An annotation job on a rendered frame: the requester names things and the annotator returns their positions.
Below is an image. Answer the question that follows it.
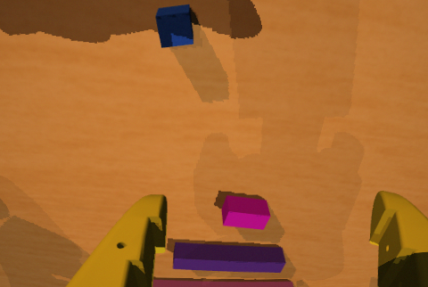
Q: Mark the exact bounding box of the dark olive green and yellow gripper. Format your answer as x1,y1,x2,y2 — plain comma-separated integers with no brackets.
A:
66,191,428,287

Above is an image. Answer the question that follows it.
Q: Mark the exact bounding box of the magenta rod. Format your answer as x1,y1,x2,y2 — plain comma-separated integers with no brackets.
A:
221,195,270,230

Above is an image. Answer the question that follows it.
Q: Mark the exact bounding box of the dark blue cube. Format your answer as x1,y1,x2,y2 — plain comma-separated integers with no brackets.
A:
155,4,193,48

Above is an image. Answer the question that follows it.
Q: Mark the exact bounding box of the pink rod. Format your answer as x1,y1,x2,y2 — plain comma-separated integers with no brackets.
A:
152,280,293,287

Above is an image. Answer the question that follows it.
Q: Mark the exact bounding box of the purple rod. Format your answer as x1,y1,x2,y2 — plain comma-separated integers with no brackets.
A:
173,242,286,273

